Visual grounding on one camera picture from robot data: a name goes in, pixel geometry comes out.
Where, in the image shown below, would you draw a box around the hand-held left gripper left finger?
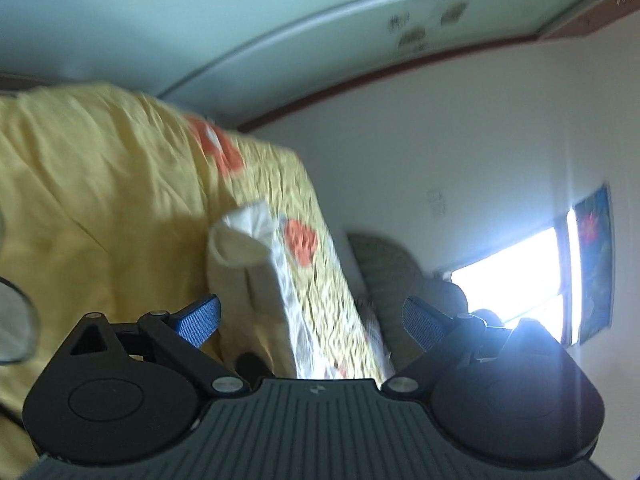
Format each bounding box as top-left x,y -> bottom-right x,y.
40,293 -> 251,402

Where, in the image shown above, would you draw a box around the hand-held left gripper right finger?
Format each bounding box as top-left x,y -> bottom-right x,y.
381,295 -> 571,404

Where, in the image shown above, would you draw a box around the white embossed pants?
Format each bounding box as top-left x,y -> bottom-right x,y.
207,200 -> 323,382

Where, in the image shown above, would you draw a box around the dark scalloped headboard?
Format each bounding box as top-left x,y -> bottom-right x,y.
345,232 -> 469,363

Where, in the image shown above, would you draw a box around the bright window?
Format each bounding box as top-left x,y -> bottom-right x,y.
449,210 -> 577,347

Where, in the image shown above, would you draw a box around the yellow printed quilt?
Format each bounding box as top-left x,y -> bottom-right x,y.
0,82 -> 397,480

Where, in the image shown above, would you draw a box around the blue floral curtain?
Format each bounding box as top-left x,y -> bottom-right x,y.
571,185 -> 616,347

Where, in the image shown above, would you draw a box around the grey blurred object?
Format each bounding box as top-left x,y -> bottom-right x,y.
0,276 -> 41,365

